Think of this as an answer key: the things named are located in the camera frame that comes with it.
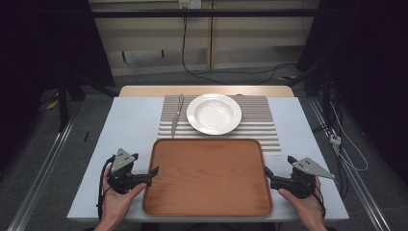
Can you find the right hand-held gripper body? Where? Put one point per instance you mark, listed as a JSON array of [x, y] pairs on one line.
[[303, 179]]

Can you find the striped grey placemat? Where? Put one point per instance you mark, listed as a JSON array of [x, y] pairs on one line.
[[256, 128]]

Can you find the black horizontal frame bar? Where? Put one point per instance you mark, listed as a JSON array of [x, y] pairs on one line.
[[205, 13]]

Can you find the person's right hand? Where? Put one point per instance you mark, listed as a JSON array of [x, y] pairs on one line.
[[304, 205]]

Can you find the brown wooden tray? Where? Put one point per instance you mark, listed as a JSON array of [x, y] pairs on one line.
[[208, 179]]

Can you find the silver fork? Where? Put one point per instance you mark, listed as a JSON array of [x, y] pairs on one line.
[[176, 117]]

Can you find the black metal stand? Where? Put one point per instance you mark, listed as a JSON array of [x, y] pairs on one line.
[[62, 102]]

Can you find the black curtain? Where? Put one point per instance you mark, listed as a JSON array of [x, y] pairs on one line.
[[369, 64], [38, 48]]

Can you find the white wall socket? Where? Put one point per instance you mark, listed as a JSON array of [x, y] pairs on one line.
[[190, 3]]

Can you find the metal floor rail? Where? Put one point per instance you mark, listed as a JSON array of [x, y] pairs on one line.
[[41, 174], [359, 186]]

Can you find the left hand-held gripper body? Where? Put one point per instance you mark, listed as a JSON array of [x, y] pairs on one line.
[[123, 173]]

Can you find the white round plate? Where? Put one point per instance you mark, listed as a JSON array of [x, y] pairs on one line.
[[214, 114]]

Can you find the person's left hand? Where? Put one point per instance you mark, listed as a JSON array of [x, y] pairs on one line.
[[117, 203]]

